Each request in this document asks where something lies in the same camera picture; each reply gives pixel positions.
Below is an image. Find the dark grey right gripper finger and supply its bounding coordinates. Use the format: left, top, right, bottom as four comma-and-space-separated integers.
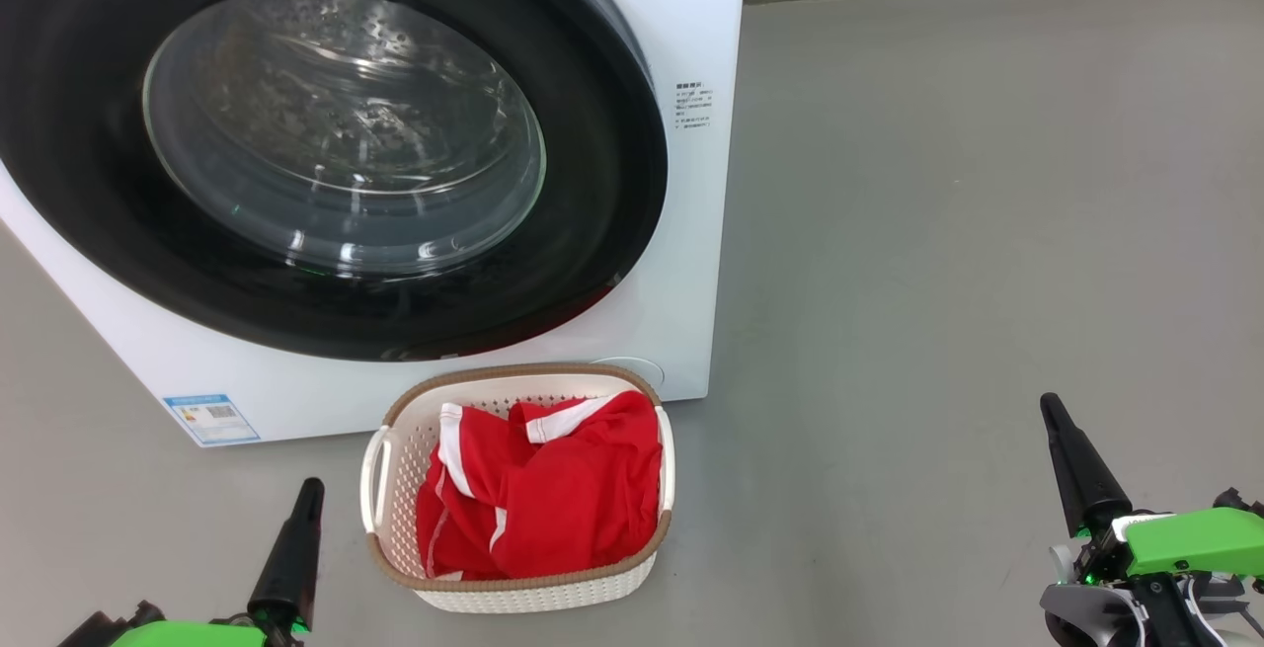
1040, 392, 1134, 537

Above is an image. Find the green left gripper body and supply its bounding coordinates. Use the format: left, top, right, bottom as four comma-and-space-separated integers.
109, 619, 270, 647

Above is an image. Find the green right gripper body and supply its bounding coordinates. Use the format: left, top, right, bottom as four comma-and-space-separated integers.
1074, 507, 1264, 579

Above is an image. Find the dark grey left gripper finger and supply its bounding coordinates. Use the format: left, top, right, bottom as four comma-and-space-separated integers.
247, 477, 326, 633

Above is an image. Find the red garment with white trim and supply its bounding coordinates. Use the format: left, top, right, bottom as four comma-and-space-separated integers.
416, 390, 663, 581

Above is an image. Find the black washing machine door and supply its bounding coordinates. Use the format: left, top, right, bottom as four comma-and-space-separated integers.
0, 0, 670, 363

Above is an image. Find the cream perforated laundry basket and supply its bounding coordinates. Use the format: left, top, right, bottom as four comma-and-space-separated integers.
359, 363, 676, 614

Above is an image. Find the white washing machine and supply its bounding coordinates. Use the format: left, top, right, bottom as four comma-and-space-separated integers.
0, 0, 749, 448

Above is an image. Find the blue energy label sticker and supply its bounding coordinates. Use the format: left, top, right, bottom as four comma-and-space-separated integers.
163, 393, 262, 447

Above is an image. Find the round white filter cover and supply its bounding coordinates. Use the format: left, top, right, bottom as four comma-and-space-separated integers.
591, 358, 666, 401

